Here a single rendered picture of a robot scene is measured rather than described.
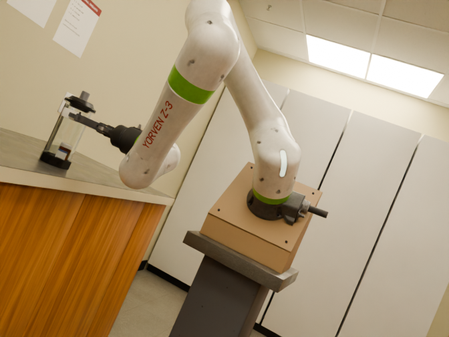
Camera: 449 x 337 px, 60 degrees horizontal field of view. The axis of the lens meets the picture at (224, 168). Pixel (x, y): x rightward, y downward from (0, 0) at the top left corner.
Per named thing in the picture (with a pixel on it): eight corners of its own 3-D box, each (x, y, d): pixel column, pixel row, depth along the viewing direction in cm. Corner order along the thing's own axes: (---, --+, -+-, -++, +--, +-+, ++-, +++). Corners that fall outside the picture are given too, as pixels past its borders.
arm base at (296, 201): (329, 208, 127) (334, 196, 123) (317, 241, 117) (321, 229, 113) (256, 180, 134) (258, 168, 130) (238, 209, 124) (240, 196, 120)
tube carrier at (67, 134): (31, 152, 128) (59, 93, 129) (53, 157, 138) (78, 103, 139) (56, 164, 125) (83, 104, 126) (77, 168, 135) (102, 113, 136)
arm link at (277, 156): (285, 170, 130) (295, 124, 117) (296, 204, 119) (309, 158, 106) (247, 170, 129) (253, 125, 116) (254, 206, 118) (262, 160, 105)
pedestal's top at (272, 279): (294, 281, 136) (299, 271, 136) (277, 293, 106) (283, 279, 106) (217, 241, 147) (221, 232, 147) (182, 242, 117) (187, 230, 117)
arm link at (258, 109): (288, 120, 134) (218, -25, 99) (299, 152, 122) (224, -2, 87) (254, 136, 137) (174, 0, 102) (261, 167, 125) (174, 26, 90)
